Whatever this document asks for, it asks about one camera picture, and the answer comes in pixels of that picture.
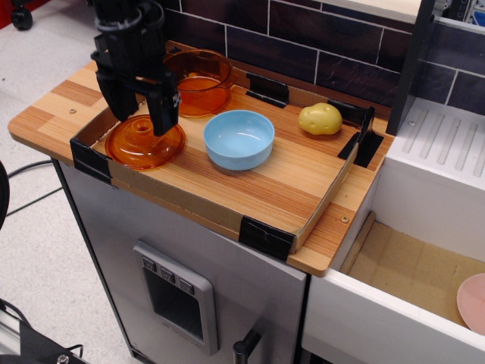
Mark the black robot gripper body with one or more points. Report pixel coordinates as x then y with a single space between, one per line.
131 45

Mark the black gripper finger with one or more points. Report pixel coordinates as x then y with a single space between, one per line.
163 111
120 99

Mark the orange transparent pot lid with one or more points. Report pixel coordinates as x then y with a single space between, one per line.
132 143

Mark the orange transparent pot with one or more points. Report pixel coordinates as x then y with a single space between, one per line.
204 80

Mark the light blue bowl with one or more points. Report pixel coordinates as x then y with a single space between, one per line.
239 140

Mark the black caster wheel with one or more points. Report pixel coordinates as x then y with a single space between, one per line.
21 17

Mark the yellow toy potato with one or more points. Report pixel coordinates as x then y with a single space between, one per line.
320 119

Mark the grey toy dishwasher cabinet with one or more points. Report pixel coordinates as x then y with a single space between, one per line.
180 292

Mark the cardboard fence with black tape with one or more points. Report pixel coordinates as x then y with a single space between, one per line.
299 205

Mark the white toy sink unit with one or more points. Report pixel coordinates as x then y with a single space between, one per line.
391 294

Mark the pink plate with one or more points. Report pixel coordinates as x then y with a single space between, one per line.
470 302

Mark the black dishwasher door handle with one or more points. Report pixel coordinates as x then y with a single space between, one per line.
243 349

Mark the black equipment with cables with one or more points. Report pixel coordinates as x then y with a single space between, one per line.
21 343

